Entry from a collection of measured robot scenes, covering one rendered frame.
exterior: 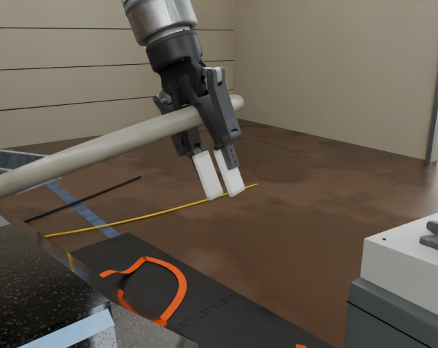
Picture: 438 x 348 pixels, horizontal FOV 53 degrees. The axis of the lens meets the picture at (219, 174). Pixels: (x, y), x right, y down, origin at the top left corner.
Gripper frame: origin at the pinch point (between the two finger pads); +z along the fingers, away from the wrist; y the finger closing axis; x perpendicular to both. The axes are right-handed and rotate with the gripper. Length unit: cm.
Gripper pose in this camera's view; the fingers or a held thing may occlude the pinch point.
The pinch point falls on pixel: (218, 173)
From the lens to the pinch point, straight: 63.8
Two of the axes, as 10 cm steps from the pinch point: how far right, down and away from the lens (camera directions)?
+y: -6.9, 1.6, 7.1
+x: -6.4, 3.2, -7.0
